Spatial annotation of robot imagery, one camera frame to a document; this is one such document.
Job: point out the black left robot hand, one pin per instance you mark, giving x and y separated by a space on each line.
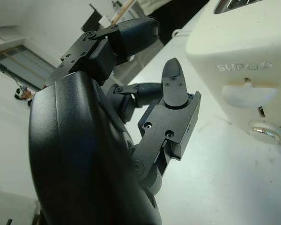
84 152

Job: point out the glass window with frame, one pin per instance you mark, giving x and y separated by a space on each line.
18 63

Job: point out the white two-slot toaster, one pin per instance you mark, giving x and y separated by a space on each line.
224 47

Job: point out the chrome toaster dial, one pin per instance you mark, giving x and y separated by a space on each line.
264 132

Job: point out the white toaster lever knob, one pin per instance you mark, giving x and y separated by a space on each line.
246 96

